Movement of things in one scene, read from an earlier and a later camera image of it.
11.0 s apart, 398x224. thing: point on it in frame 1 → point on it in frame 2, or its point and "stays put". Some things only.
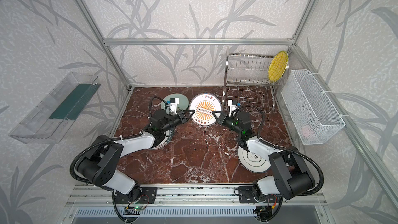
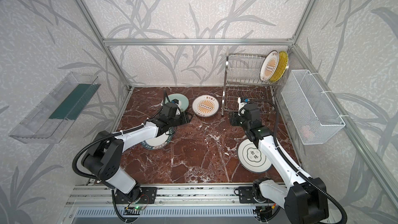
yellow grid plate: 278,66 stays put
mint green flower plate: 183,101 stays put
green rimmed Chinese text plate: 169,133 stays put
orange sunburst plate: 203,104 → 269,66
